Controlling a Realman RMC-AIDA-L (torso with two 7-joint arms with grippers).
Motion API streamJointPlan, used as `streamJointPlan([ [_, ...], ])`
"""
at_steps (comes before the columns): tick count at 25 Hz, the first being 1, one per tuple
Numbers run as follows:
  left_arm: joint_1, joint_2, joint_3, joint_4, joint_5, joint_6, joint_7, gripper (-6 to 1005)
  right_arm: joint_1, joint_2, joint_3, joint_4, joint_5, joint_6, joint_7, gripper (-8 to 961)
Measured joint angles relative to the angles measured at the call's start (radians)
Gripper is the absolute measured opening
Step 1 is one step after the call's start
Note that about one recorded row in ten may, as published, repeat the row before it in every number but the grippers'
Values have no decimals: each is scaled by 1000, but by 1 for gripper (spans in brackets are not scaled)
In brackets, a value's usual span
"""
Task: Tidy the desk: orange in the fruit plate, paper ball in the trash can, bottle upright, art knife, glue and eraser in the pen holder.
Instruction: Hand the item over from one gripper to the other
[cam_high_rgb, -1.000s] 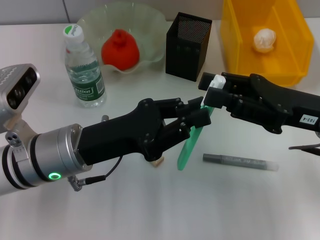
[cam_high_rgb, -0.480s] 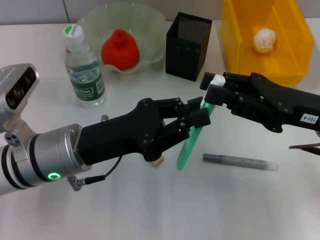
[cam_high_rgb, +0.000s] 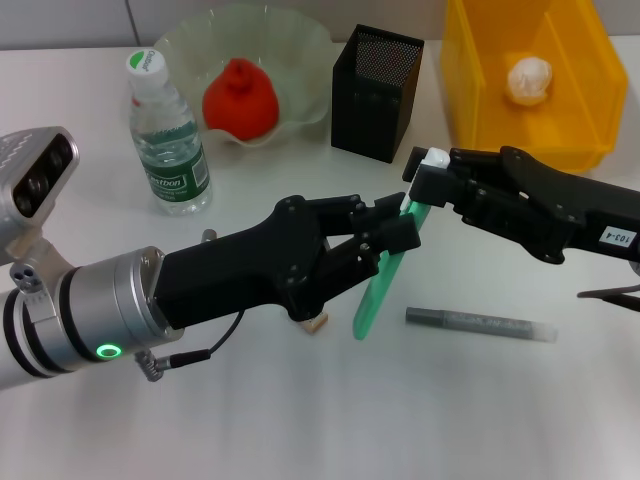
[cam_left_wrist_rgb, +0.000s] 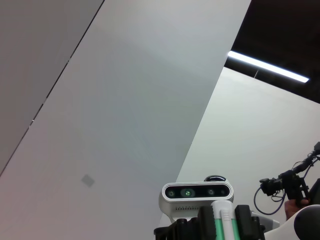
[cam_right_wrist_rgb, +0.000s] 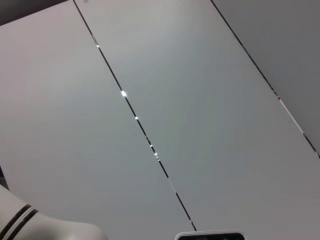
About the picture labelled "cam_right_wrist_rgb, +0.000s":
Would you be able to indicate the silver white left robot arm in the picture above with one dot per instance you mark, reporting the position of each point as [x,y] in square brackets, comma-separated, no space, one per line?
[50,228]

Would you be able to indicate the black white-rimmed device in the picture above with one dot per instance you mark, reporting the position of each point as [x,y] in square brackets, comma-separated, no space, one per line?
[210,236]

